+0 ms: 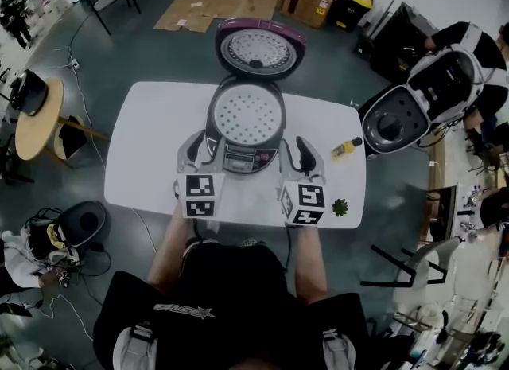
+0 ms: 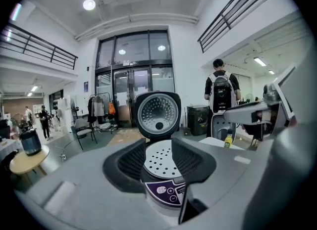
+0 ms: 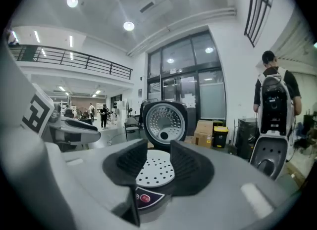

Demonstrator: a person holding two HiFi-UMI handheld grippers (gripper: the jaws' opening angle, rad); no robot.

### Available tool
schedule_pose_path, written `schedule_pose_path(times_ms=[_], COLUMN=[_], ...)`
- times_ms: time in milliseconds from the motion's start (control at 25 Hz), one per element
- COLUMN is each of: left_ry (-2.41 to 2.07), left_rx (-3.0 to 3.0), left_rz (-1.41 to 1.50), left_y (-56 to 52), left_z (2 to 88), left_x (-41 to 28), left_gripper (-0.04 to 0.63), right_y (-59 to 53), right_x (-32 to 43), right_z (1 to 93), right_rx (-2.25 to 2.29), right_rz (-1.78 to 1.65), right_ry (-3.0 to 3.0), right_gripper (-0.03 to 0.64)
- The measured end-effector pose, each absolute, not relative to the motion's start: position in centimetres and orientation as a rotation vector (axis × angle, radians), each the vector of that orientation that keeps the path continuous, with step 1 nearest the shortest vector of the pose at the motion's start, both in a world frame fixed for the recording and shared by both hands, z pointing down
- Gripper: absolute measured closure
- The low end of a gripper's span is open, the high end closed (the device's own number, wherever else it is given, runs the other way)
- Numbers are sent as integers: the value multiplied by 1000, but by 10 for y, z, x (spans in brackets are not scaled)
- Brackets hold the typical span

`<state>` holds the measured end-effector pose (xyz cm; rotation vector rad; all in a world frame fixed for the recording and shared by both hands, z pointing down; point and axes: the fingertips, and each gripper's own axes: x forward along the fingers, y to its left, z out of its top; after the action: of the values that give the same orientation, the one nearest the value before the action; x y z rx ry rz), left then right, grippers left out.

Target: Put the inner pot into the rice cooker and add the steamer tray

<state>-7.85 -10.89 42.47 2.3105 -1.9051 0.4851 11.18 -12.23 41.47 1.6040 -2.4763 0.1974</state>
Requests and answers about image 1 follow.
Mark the white grey backpack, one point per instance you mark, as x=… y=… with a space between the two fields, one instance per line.
x=85 y=223
x=397 y=121

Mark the round wooden side table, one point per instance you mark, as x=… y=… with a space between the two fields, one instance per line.
x=37 y=121

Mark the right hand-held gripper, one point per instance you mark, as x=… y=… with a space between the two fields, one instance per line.
x=304 y=201

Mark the person's left shoe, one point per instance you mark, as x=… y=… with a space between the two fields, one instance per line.
x=195 y=246

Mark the purple rice cooker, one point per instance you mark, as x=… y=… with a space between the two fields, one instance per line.
x=258 y=52

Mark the white perforated plastic steamer plate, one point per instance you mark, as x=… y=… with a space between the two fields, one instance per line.
x=248 y=119

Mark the small green plant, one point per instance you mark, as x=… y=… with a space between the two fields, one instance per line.
x=340 y=207

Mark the white power strip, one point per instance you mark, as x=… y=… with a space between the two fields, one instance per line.
x=74 y=65

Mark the flattened cardboard sheet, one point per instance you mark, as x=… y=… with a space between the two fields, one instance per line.
x=222 y=2

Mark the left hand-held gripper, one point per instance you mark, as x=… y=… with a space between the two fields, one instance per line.
x=199 y=193

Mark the black pot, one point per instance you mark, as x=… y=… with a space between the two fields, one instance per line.
x=28 y=92

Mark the white chair black legs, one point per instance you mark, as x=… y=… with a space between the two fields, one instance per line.
x=433 y=257

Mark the black metal cabinet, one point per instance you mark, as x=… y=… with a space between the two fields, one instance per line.
x=397 y=42

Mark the yellow oil bottle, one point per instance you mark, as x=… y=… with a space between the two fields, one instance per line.
x=345 y=147

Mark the person's right forearm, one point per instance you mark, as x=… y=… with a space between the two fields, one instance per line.
x=308 y=265

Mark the person's shoe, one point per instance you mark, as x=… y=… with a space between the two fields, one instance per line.
x=253 y=242
x=195 y=246

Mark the black bin yellow lid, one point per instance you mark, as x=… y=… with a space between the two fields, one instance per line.
x=352 y=4

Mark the person's right shoe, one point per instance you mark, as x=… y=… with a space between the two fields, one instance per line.
x=253 y=242

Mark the person's left forearm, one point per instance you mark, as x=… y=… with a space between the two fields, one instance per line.
x=175 y=249

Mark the person's black shirt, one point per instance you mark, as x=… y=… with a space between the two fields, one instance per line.
x=230 y=312

